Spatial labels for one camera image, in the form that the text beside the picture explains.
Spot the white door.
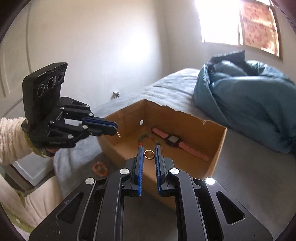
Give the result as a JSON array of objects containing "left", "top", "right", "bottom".
[{"left": 0, "top": 7, "right": 57, "bottom": 189}]

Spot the person's white fleece jacket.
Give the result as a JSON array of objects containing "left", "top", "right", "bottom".
[{"left": 0, "top": 171, "right": 70, "bottom": 234}]

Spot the floral curtain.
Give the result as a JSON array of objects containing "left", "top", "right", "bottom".
[{"left": 239, "top": 1, "right": 280, "bottom": 56}]

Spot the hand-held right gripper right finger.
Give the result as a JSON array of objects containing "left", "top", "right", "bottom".
[{"left": 154, "top": 144, "right": 273, "bottom": 241}]

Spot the pink orange bead bracelet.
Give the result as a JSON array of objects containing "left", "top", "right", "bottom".
[{"left": 92, "top": 162, "right": 109, "bottom": 175}]

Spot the multicoloured bead bracelet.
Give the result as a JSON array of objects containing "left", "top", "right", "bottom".
[{"left": 138, "top": 133, "right": 164, "bottom": 152}]

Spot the pink strap smart watch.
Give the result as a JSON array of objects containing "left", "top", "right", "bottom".
[{"left": 151, "top": 126, "right": 210, "bottom": 161}]

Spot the blue duvet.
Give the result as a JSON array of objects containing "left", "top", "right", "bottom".
[{"left": 194, "top": 50, "right": 296, "bottom": 154}]

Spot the grey bed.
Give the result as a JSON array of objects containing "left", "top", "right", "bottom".
[{"left": 53, "top": 68, "right": 296, "bottom": 241}]

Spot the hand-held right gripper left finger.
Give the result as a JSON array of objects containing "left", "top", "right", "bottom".
[{"left": 29, "top": 145, "right": 144, "bottom": 241}]

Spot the brown cardboard box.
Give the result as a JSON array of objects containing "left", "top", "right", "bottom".
[{"left": 98, "top": 99, "right": 228, "bottom": 211}]

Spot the window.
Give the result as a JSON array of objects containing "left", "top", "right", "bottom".
[{"left": 195, "top": 0, "right": 284, "bottom": 62}]

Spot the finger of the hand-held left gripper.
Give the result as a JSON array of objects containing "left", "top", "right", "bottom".
[
  {"left": 58, "top": 97, "right": 118, "bottom": 127},
  {"left": 50, "top": 120, "right": 117, "bottom": 142}
]

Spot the person's left forearm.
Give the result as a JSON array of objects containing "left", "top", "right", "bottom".
[{"left": 0, "top": 117, "right": 44, "bottom": 166}]

